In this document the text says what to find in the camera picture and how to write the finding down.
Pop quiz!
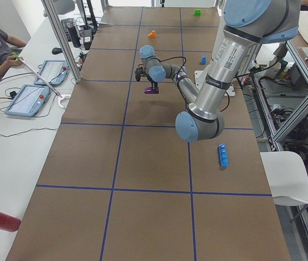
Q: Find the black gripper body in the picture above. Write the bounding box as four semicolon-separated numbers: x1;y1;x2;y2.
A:
135;65;153;82

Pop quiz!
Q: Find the purple trapezoid block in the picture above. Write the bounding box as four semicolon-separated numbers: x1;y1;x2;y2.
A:
144;88;159;94

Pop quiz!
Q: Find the orange trapezoid block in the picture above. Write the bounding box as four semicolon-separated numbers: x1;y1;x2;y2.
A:
148;30;156;39

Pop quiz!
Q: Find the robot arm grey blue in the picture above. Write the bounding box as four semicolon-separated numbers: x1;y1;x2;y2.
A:
135;1;301;142

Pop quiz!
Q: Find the black water bottle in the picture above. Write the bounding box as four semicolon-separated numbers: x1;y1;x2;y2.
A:
68;25;81;48

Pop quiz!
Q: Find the green block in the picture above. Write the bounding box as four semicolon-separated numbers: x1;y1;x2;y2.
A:
194;9;202;16

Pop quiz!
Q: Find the far teach pendant tablet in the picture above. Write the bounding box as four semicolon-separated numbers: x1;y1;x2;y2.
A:
39;60;69;86

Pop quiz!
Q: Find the teach pendant tablet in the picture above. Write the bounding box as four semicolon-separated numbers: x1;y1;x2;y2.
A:
4;84;50;117
39;60;69;86

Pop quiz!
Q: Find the black computer mouse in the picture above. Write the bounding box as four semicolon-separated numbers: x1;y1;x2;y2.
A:
52;47;62;55

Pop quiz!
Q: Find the black keyboard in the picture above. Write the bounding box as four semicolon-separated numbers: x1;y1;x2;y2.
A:
60;18;75;35

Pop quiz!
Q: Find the long blue block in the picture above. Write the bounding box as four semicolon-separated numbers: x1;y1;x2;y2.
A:
218;144;229;168

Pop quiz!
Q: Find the near teach pendant tablet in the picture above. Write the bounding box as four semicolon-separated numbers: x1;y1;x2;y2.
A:
4;84;50;117

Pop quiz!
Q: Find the long reacher grabber stick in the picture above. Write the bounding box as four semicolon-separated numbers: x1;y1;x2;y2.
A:
12;52;71;109

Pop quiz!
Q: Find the white plastic chair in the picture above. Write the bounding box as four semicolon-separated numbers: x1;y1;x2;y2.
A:
260;151;308;207

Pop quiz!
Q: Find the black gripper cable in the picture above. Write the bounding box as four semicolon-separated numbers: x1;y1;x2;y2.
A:
153;56;188;79

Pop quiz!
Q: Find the aluminium frame post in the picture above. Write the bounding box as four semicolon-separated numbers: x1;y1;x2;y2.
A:
41;0;81;83

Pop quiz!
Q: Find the aluminium frame rack right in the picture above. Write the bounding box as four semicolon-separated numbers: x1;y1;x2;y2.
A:
249;36;308;260

